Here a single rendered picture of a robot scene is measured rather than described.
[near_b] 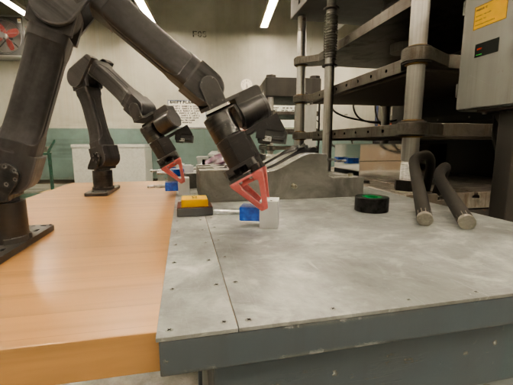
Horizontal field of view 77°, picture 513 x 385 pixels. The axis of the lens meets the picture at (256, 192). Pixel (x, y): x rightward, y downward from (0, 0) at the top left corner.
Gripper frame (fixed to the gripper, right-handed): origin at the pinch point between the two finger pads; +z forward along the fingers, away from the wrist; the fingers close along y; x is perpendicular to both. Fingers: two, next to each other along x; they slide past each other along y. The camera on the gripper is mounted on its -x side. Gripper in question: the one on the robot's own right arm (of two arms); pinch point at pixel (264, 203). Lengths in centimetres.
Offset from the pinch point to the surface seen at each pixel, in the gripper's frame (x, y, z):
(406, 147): -46, 59, 13
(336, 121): -132, 789, -8
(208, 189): 15.8, 23.2, -8.1
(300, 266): -3.8, -21.0, 7.3
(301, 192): -6.2, 32.3, 6.0
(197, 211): 15.5, 6.4, -4.6
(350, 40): -62, 122, -42
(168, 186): 30.0, 33.9, -15.0
